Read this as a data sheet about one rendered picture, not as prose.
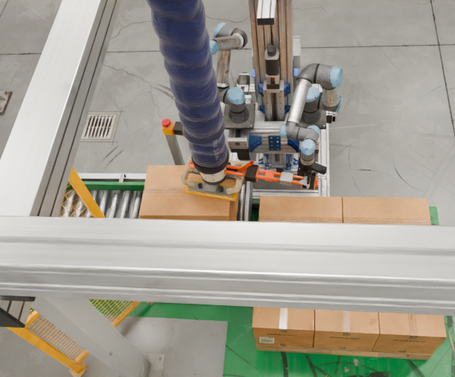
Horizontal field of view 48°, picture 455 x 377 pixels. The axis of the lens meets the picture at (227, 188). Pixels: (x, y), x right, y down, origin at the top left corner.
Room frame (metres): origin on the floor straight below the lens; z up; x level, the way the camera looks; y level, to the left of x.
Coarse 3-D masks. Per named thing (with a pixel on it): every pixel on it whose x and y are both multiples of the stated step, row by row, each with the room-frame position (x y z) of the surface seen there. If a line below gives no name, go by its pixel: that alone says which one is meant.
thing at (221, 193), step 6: (192, 180) 1.87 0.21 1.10; (198, 180) 1.86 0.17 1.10; (186, 186) 1.84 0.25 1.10; (198, 186) 1.80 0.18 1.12; (222, 186) 1.78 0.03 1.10; (228, 186) 1.77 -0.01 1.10; (234, 186) 1.76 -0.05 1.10; (186, 192) 1.80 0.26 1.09; (192, 192) 1.78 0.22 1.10; (198, 192) 1.77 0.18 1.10; (204, 192) 1.76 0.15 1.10; (210, 192) 1.75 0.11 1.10; (216, 192) 1.74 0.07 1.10; (222, 192) 1.73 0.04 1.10; (222, 198) 1.70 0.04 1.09; (228, 198) 1.68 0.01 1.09; (234, 198) 1.67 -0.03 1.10
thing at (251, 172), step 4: (248, 168) 1.79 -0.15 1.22; (252, 168) 1.78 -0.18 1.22; (256, 168) 1.77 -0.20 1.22; (244, 172) 1.76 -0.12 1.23; (248, 172) 1.76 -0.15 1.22; (252, 172) 1.75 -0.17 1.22; (256, 172) 1.75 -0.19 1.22; (244, 176) 1.74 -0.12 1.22; (248, 176) 1.73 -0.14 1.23; (252, 176) 1.73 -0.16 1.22; (256, 176) 1.71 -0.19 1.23; (248, 180) 1.72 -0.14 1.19; (252, 180) 1.71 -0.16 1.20; (256, 180) 1.71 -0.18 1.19
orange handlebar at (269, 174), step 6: (192, 162) 1.93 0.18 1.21; (234, 168) 1.82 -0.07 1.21; (234, 174) 1.78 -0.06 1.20; (240, 174) 1.76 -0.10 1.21; (270, 174) 1.71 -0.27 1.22; (276, 174) 1.71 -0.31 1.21; (270, 180) 1.69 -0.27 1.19; (276, 180) 1.67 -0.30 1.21; (294, 180) 1.64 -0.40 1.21; (318, 180) 1.61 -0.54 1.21
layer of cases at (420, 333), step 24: (264, 216) 1.81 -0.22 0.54; (288, 216) 1.77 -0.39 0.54; (312, 216) 1.73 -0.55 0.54; (336, 216) 1.69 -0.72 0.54; (360, 216) 1.65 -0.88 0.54; (384, 216) 1.61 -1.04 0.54; (408, 216) 1.57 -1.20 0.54; (264, 312) 1.11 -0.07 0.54; (288, 312) 1.08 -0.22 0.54; (312, 312) 1.05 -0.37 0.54; (336, 312) 1.02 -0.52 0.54; (360, 312) 0.98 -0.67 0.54; (264, 336) 1.01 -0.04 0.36; (288, 336) 0.97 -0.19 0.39; (312, 336) 0.93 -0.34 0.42; (336, 336) 0.89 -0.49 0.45; (360, 336) 0.85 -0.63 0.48; (384, 336) 0.82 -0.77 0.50; (408, 336) 0.78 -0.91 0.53; (432, 336) 0.75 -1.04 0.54
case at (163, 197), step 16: (160, 176) 2.07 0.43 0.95; (176, 176) 2.04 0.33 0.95; (192, 176) 2.01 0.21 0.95; (144, 192) 1.96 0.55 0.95; (160, 192) 1.93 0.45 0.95; (176, 192) 1.91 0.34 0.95; (144, 208) 1.83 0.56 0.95; (160, 208) 1.81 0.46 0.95; (176, 208) 1.78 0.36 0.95; (192, 208) 1.76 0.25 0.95; (208, 208) 1.73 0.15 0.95; (224, 208) 1.71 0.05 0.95
